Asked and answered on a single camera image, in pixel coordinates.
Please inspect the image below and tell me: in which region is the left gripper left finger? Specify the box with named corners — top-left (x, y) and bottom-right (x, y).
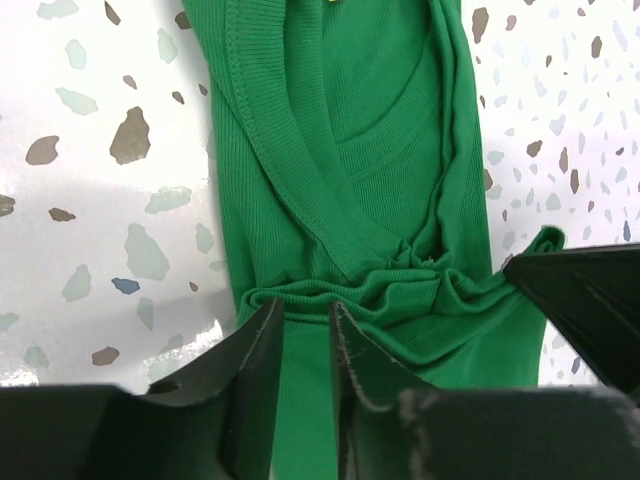
top-left (1, 299), bottom-right (284, 479)

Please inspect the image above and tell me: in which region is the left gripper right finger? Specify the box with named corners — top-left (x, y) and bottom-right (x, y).
top-left (329, 302), bottom-right (639, 480)

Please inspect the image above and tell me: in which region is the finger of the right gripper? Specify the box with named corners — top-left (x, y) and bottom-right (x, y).
top-left (504, 244), bottom-right (639, 403)

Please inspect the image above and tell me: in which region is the green tank top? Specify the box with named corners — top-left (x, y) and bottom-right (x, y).
top-left (184, 1), bottom-right (546, 479)

